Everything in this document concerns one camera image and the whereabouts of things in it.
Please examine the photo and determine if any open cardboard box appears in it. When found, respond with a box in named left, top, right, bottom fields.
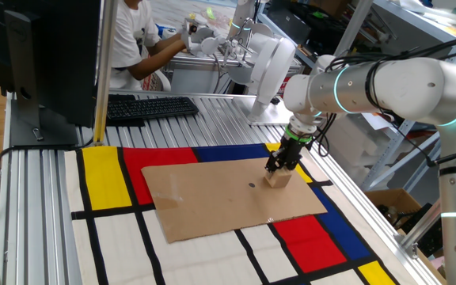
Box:
left=364, top=188, right=423, bottom=233

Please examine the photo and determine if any aluminium table edge rail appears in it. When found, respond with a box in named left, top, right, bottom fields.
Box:
left=306, top=140, right=445, bottom=285

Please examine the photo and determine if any bare forearm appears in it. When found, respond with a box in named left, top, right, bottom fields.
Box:
left=127, top=38, right=181, bottom=79

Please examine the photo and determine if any brown cardboard sheet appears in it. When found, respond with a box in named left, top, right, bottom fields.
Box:
left=140, top=157, right=329, bottom=244

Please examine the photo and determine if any colour block patterned cloth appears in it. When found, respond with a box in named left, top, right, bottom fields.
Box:
left=64, top=142, right=401, bottom=285

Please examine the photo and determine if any white teleoperation device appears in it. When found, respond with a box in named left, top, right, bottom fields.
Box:
left=182, top=15, right=229, bottom=56

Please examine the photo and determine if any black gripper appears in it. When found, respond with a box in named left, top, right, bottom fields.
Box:
left=265, top=138, right=309, bottom=174

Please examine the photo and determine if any white foam packing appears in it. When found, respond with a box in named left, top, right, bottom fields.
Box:
left=317, top=114, right=379, bottom=187

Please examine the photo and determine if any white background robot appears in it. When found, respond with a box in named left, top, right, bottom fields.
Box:
left=227, top=0, right=297, bottom=120

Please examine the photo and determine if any black keyboard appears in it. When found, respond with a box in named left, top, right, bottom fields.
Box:
left=106, top=93, right=200, bottom=127

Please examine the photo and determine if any person in white shirt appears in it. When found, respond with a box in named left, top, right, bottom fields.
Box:
left=108, top=0, right=165, bottom=91

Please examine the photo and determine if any small wooden block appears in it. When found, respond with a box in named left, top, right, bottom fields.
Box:
left=264, top=168, right=294, bottom=189

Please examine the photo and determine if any white orange paper sheet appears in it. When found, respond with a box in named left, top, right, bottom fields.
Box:
left=360, top=112, right=395, bottom=130

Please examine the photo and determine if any white chair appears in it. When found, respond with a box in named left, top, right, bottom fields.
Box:
left=142, top=69, right=173, bottom=93

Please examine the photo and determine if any bare hand of person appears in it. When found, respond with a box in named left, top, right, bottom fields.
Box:
left=174, top=32, right=192, bottom=51

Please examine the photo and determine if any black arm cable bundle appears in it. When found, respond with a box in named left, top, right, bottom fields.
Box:
left=310, top=33, right=456, bottom=169

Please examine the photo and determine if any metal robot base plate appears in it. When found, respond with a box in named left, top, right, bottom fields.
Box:
left=234, top=96, right=292, bottom=127

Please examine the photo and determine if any slanted aluminium post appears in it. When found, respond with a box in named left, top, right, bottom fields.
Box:
left=332, top=0, right=374, bottom=56

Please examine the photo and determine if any black computer monitor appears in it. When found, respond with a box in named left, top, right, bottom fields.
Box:
left=0, top=0, right=102, bottom=148

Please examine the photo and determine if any grey metal workbench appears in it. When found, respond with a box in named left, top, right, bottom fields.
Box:
left=162, top=49, right=304, bottom=95

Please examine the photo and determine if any black crate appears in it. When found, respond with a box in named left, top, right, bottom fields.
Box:
left=400, top=202, right=445, bottom=258

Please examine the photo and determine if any black monitor power cable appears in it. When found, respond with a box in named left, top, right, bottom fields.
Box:
left=0, top=136, right=95, bottom=242

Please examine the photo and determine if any black equipment case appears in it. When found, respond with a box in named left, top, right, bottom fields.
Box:
left=257, top=0, right=355, bottom=52

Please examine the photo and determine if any aluminium frame strut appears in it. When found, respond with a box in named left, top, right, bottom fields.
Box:
left=394, top=197, right=442, bottom=259

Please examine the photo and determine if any blue grey shelf rack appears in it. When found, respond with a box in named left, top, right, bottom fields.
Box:
left=360, top=0, right=456, bottom=193

